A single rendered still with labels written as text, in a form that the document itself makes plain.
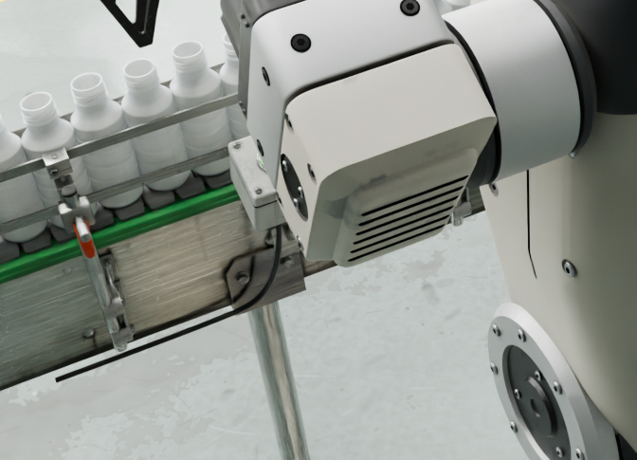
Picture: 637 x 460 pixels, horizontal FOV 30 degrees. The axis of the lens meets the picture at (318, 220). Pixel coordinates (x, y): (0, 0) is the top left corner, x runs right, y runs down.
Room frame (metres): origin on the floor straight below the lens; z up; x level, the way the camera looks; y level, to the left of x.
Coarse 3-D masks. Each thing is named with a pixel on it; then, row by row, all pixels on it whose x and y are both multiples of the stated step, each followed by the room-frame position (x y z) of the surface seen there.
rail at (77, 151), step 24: (120, 96) 1.18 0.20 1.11; (168, 120) 1.12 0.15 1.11; (96, 144) 1.09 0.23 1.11; (24, 168) 1.07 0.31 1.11; (168, 168) 1.11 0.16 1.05; (192, 168) 1.12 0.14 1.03; (96, 192) 1.09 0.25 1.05; (120, 192) 1.10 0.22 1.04; (24, 216) 1.07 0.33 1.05; (48, 216) 1.07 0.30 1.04
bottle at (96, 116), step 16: (80, 80) 1.15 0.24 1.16; (96, 80) 1.15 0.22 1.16; (80, 96) 1.12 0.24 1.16; (96, 96) 1.12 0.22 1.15; (80, 112) 1.12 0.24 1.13; (96, 112) 1.12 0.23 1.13; (112, 112) 1.12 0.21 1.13; (80, 128) 1.11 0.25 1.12; (96, 128) 1.11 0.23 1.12; (112, 128) 1.11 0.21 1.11; (128, 144) 1.12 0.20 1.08; (96, 160) 1.11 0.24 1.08; (112, 160) 1.11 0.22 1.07; (128, 160) 1.12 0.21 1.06; (96, 176) 1.11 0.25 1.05; (112, 176) 1.11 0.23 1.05; (128, 176) 1.11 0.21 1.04; (128, 192) 1.11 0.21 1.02; (112, 208) 1.11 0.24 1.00
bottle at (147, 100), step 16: (128, 64) 1.15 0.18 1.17; (144, 64) 1.16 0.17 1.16; (128, 80) 1.13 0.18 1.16; (144, 80) 1.13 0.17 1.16; (128, 96) 1.14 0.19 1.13; (144, 96) 1.13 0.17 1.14; (160, 96) 1.14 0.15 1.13; (128, 112) 1.13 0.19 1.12; (144, 112) 1.12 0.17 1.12; (160, 112) 1.12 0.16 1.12; (176, 128) 1.14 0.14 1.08; (144, 144) 1.12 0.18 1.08; (160, 144) 1.12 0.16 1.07; (176, 144) 1.13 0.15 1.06; (144, 160) 1.13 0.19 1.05; (160, 160) 1.12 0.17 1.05; (176, 160) 1.13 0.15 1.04; (176, 176) 1.13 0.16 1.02
